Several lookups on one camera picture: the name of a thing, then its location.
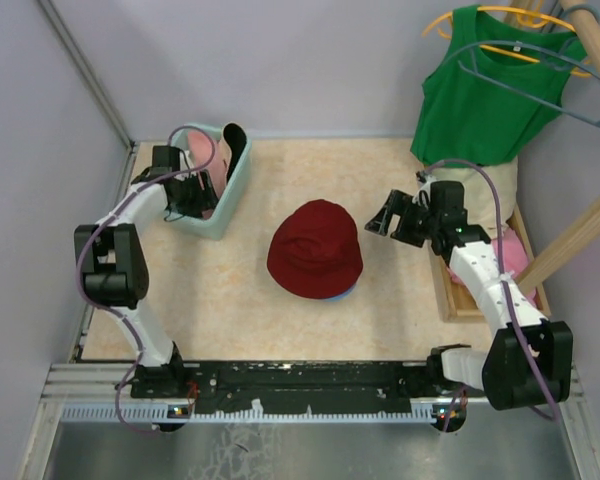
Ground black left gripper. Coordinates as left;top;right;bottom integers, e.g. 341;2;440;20
174;169;224;219

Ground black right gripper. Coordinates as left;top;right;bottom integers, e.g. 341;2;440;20
365;190;440;248

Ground light teal plastic bin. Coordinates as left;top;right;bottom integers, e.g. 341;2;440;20
166;124;252;240

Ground pink bucket hat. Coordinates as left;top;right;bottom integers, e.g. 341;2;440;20
187;130;231;199

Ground dark red bucket hat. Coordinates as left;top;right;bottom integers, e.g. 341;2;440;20
266;199;364;300

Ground blue bucket hat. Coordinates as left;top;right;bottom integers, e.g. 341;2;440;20
324;283;357;302

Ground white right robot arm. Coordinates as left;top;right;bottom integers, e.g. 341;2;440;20
365;180;573;411

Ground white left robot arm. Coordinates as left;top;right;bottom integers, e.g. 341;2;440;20
74;140;218;398

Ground beige bucket hat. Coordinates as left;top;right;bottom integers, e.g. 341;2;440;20
222;123;247;180

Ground wooden tray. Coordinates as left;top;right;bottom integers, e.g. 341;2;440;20
419;162;552;324

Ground pink cloth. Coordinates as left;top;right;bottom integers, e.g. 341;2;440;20
447;229;537;306

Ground grey-blue clothes hanger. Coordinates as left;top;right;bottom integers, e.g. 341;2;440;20
442;38;600;129

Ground green tank top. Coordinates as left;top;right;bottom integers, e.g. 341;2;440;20
411;5;586;167

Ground slanted wooden beam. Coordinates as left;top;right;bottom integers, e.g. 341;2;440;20
517;196;600;294

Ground yellow clothes hanger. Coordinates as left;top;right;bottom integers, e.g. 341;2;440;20
421;5;600;78

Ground wooden rack pole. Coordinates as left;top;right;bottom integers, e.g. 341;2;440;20
560;0;600;76

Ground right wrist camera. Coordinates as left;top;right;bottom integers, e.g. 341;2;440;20
413;171;436;208

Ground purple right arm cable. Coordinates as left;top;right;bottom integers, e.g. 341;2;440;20
417;158;564;434

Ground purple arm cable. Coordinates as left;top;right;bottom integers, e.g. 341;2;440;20
417;158;564;434
76;127;219;434

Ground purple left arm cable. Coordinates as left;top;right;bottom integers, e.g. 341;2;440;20
76;127;219;434

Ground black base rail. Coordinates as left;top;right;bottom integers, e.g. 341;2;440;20
131;361;459;415

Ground aluminium frame post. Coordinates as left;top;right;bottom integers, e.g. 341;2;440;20
34;0;135;149

